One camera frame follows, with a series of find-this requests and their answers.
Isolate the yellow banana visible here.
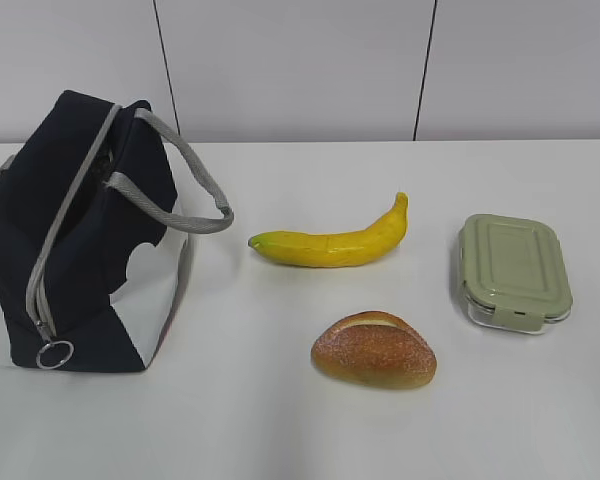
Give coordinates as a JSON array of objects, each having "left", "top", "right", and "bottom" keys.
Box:
[{"left": 248, "top": 192, "right": 409, "bottom": 268}]

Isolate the brown bread roll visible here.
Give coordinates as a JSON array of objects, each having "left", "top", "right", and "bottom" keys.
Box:
[{"left": 311, "top": 311, "right": 437, "bottom": 390}]

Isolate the green lidded glass container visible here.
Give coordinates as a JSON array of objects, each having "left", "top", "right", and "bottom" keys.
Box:
[{"left": 459, "top": 214, "right": 573, "bottom": 335}]

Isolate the navy and white lunch bag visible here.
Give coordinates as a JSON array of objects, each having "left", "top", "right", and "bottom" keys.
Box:
[{"left": 0, "top": 90, "right": 234, "bottom": 373}]

